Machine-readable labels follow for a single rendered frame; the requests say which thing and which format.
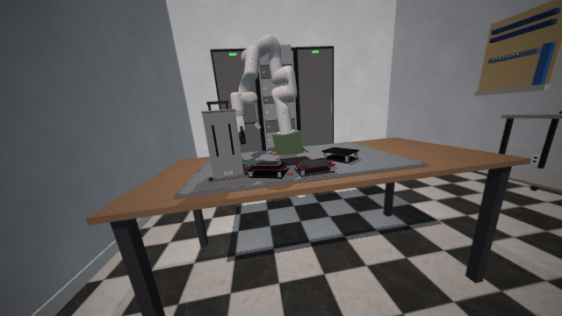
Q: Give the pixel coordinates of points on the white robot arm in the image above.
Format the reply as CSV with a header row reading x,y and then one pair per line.
x,y
279,74

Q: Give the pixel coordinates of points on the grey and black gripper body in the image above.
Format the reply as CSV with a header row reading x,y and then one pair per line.
x,y
240,122

